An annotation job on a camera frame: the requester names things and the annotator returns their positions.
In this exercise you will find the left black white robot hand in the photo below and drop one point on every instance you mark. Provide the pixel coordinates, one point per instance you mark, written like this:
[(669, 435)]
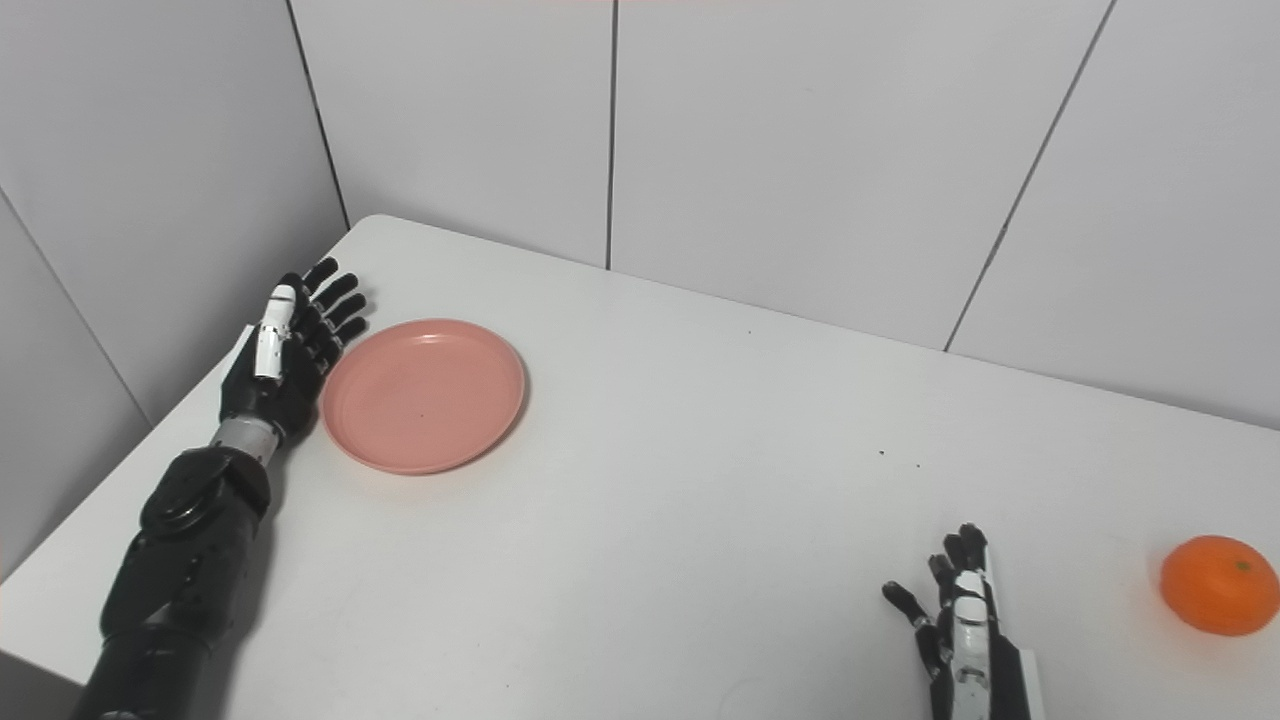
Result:
[(275, 370)]

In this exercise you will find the pink round plate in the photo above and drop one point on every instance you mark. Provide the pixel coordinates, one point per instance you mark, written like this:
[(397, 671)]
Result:
[(423, 395)]

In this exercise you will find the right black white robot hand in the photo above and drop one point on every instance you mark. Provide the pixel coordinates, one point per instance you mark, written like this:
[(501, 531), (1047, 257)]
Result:
[(975, 650)]

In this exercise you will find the orange fruit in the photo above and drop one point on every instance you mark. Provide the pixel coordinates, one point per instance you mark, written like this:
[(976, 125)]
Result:
[(1220, 585)]

